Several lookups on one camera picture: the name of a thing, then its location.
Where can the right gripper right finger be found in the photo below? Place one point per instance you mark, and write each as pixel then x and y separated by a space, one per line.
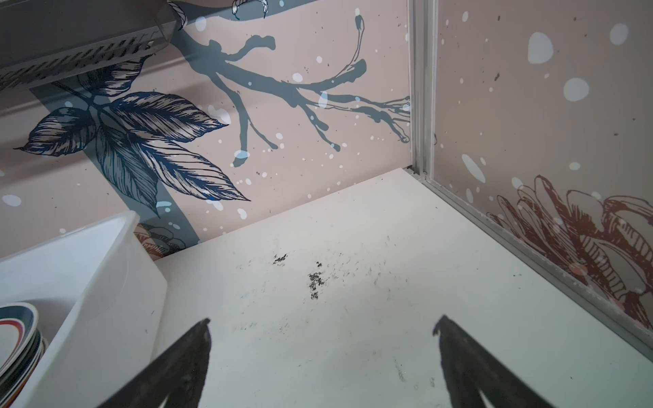
pixel 474 377

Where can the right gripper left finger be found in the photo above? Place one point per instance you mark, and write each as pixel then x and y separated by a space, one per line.
pixel 175 378

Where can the green rim lettered plate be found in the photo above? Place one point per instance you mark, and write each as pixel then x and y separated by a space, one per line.
pixel 13 381

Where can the white plastic bin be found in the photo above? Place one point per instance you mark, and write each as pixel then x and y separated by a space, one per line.
pixel 100 298

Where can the black hanging shelf basket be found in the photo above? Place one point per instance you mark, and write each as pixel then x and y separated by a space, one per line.
pixel 45 41

